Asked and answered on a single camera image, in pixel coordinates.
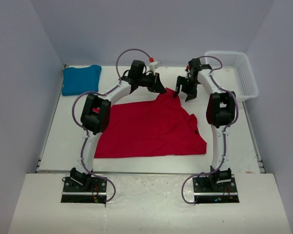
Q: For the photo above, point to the folded blue t shirt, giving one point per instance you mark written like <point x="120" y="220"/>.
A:
<point x="79" y="80"/>

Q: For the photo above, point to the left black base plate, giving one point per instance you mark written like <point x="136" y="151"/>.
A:
<point x="93" y="191"/>

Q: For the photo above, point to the white plastic basket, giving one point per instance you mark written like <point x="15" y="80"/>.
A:
<point x="236" y="74"/>

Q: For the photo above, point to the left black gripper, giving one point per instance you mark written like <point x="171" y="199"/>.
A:
<point x="156" y="83"/>

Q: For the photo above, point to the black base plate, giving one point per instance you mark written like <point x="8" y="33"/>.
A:
<point x="93" y="191"/>
<point x="208" y="192"/>

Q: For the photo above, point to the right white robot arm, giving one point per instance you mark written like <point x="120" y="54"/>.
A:
<point x="221" y="113"/>

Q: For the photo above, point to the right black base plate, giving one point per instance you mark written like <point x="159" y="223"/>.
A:
<point x="208" y="192"/>

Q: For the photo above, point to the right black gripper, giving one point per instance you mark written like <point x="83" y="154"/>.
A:
<point x="181" y="81"/>

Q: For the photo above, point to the red t shirt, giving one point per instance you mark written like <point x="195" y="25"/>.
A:
<point x="160" y="127"/>

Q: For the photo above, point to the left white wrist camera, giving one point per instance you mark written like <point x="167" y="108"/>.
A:
<point x="154" y="64"/>

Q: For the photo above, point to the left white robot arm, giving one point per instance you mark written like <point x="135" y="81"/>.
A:
<point x="95" y="116"/>

